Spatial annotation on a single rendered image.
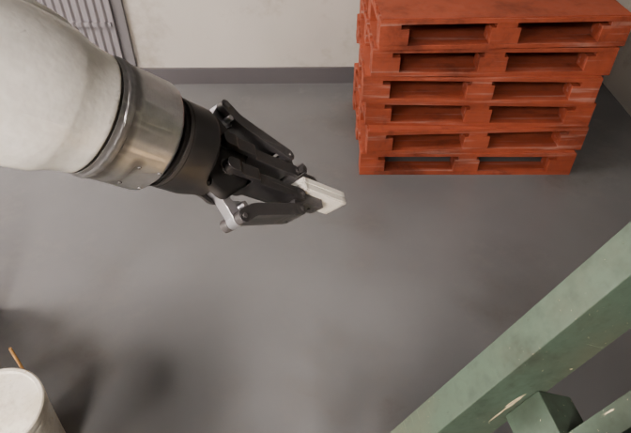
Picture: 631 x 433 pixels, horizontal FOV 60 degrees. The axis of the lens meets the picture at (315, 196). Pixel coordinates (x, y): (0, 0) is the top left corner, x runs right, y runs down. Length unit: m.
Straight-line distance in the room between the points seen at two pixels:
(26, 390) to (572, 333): 1.65
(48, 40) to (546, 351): 0.76
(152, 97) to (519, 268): 2.51
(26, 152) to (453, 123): 2.82
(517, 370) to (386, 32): 2.04
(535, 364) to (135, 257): 2.20
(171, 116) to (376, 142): 2.64
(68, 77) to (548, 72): 2.82
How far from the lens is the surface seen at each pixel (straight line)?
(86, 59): 0.38
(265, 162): 0.52
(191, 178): 0.44
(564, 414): 1.00
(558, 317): 0.87
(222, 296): 2.56
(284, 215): 0.51
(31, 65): 0.36
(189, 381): 2.33
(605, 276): 0.84
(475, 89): 2.98
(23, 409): 2.02
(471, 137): 3.13
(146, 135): 0.40
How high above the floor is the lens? 1.96
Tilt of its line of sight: 41 degrees down
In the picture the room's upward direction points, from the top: straight up
